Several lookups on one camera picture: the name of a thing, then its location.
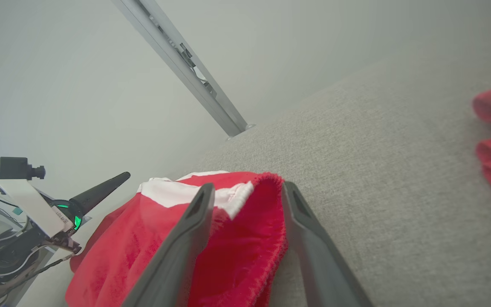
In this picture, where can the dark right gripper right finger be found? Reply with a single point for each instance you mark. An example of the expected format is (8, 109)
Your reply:
(318, 256)

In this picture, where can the grey metal partition post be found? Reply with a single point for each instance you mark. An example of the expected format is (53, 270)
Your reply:
(177, 59)

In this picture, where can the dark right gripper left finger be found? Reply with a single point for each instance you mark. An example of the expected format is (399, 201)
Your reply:
(177, 256)

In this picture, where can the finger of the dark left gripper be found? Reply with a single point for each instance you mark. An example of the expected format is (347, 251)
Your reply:
(100, 192)

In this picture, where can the grey cylindrical post foot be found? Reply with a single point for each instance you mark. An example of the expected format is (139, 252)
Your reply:
(229, 137)

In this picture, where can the grey fabric sofa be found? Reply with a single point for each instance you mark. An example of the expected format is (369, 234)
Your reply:
(377, 170)

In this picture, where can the red garment with white panel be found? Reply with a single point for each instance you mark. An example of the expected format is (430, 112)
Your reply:
(237, 256)

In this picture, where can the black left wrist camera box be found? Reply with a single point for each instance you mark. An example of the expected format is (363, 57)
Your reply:
(15, 168)

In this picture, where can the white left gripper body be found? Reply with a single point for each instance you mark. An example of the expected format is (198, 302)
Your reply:
(28, 200)

